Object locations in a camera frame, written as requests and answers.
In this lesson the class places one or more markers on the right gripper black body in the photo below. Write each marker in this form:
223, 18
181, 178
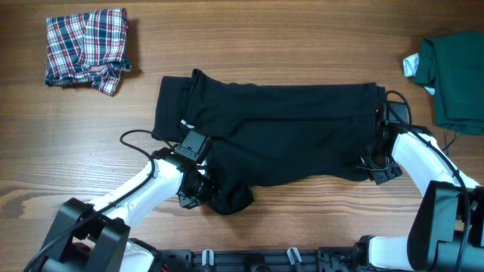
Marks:
381, 168

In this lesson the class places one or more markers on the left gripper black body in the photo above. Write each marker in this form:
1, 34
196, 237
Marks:
201, 190

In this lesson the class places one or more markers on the black garment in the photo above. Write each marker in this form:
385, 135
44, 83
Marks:
269, 135

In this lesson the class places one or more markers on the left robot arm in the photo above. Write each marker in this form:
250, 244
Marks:
94, 236

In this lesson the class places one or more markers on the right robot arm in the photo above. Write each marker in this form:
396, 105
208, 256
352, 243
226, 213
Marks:
447, 233

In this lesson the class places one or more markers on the dark green folded garment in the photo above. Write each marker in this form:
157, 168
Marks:
450, 68

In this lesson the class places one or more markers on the plaid folded cloth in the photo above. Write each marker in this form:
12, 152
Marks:
88, 48

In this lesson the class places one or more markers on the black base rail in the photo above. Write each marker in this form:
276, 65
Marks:
320, 260

